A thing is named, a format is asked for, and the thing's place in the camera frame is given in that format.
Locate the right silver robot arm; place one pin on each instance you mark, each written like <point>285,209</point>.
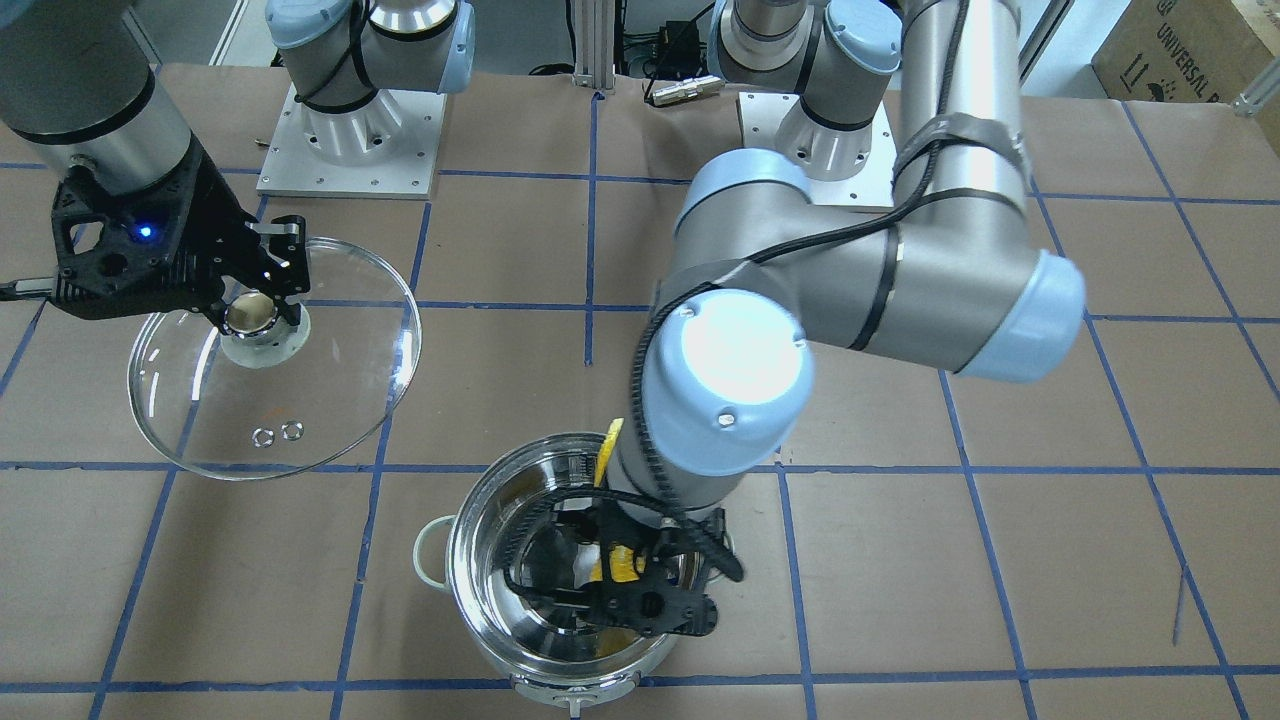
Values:
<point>78,89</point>

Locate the cardboard box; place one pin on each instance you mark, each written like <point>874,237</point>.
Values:
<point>1186,51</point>

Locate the glass pot lid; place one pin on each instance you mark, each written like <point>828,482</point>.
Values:
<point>257,397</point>

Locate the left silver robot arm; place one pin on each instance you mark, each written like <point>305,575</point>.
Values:
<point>893,224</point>

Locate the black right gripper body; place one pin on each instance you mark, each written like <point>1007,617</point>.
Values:
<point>209,228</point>

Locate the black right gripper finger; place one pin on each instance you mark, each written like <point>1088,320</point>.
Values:
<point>217,312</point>
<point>288,308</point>

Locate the grey-green cooking pot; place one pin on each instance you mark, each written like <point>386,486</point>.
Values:
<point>548,655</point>

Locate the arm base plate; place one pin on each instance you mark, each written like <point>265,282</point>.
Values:
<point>845,168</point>
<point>386,150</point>

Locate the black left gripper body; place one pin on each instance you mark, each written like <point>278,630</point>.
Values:
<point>566,545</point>

